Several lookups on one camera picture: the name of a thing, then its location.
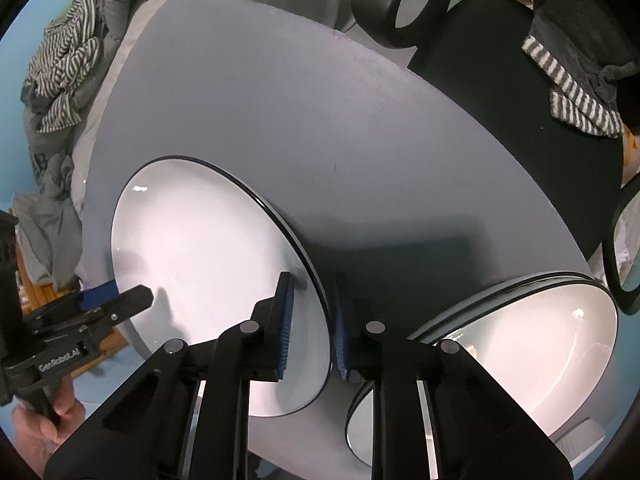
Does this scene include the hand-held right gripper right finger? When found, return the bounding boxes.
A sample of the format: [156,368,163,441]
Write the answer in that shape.
[334,273,574,480]

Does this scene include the grey garment striped cuffs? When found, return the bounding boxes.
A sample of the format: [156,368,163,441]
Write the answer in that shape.
[521,7,640,139]

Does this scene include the white bowl black rim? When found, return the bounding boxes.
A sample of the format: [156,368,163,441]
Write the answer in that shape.
[515,271,596,283]
[407,275,608,342]
[344,280,620,463]

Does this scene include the white ribbed container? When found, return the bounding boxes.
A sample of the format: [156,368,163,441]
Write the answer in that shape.
[552,419,607,467]

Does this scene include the black office chair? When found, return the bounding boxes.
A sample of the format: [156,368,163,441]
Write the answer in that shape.
[350,0,640,317]

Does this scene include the black white striped garment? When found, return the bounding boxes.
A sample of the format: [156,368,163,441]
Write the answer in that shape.
[21,0,107,134]

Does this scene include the grey duvet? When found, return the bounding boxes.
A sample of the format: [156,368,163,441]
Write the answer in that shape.
[12,0,156,288]

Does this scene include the person's left hand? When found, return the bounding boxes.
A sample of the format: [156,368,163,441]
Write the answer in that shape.
[12,379,87,457]

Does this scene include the white plate black rim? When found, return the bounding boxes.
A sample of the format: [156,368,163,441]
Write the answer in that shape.
[110,155,333,419]

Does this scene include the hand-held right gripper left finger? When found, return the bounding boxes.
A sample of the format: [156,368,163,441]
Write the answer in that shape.
[42,272,294,480]

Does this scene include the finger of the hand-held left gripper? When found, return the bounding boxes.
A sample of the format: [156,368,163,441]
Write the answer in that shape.
[29,284,154,356]
[21,282,120,330]

